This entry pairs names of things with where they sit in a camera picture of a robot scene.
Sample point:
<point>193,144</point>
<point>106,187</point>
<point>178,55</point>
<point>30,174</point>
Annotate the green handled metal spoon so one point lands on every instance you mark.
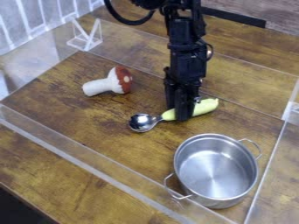
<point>142,122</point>

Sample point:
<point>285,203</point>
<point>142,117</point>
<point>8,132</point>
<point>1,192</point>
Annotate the stainless steel pot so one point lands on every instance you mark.
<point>214,170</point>

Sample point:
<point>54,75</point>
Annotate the clear acrylic enclosure wall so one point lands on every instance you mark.
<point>81,168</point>

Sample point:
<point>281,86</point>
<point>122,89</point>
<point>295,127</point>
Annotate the black bar on table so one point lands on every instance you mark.
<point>235,17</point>

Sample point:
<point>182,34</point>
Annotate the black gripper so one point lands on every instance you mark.
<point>188,65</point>

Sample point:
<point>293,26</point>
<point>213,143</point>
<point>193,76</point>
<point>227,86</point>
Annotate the toy mushroom red cap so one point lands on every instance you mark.
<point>117,82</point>

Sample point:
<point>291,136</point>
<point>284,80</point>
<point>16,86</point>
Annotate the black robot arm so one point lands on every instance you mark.
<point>173,9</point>

